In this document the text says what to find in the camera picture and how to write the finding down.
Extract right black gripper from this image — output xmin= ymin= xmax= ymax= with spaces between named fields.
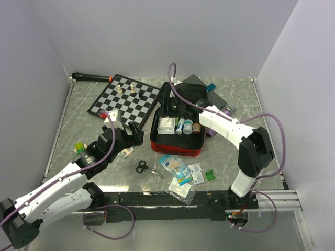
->
xmin=158 ymin=93 xmax=186 ymax=118

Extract white blue mask packet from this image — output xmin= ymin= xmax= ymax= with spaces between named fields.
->
xmin=157 ymin=117 xmax=175 ymax=135

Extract red black medicine bag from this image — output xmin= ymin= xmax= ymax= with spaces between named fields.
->
xmin=150 ymin=82 xmax=205 ymax=157

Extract white medicine bottle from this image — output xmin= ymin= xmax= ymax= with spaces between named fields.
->
xmin=183 ymin=119 xmax=193 ymax=135

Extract brown medicine bottle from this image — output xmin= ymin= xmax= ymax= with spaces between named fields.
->
xmin=192 ymin=123 xmax=202 ymax=134

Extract black handled scissors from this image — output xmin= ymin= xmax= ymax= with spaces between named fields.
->
xmin=136 ymin=160 xmax=165 ymax=179

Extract blue cotton swab bag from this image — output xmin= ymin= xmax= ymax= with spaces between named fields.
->
xmin=159 ymin=155 xmax=192 ymax=186

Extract white alcohol pad packet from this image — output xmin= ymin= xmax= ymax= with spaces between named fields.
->
xmin=188 ymin=163 xmax=202 ymax=173

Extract white blue pad packet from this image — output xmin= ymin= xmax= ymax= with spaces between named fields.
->
xmin=192 ymin=172 xmax=205 ymax=185

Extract clear zip bag gauze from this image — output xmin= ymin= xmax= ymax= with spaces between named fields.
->
xmin=166 ymin=177 xmax=196 ymax=206

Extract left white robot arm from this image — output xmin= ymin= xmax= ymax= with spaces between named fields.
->
xmin=1 ymin=122 xmax=144 ymax=249

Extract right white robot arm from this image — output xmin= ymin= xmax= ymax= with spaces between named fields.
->
xmin=159 ymin=82 xmax=274 ymax=208

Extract green yellow toy block car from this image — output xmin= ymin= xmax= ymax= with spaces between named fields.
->
xmin=74 ymin=142 xmax=87 ymax=154

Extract black white chessboard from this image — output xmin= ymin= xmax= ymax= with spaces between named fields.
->
xmin=87 ymin=74 xmax=160 ymax=129

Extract white chess piece right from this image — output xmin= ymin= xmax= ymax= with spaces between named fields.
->
xmin=130 ymin=84 xmax=136 ymax=94

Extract white chess piece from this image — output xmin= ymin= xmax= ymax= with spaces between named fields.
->
xmin=117 ymin=85 xmax=123 ymax=94
xmin=130 ymin=84 xmax=136 ymax=94

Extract grey lego baseplate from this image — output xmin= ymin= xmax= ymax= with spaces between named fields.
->
xmin=183 ymin=74 xmax=227 ymax=110

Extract blue lego brick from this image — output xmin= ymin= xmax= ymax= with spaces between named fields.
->
xmin=206 ymin=83 xmax=216 ymax=92

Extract purple tube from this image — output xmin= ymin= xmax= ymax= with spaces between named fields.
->
xmin=205 ymin=105 xmax=236 ymax=138

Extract white chess piece left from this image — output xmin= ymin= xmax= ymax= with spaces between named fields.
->
xmin=117 ymin=85 xmax=123 ymax=94

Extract black microphone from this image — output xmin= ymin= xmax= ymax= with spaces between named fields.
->
xmin=71 ymin=72 xmax=113 ymax=82

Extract green plastic clip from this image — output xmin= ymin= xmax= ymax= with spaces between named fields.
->
xmin=205 ymin=170 xmax=216 ymax=181

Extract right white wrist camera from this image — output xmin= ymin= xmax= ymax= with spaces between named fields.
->
xmin=170 ymin=77 xmax=182 ymax=98

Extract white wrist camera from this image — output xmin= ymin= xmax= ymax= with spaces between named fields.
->
xmin=170 ymin=77 xmax=182 ymax=98
xmin=100 ymin=109 xmax=124 ymax=129

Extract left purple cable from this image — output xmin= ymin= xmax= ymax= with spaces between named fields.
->
xmin=0 ymin=110 xmax=136 ymax=249

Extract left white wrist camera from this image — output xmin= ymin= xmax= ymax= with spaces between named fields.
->
xmin=100 ymin=109 xmax=124 ymax=129

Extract black mounting rail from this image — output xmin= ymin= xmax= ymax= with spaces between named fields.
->
xmin=100 ymin=190 xmax=259 ymax=221

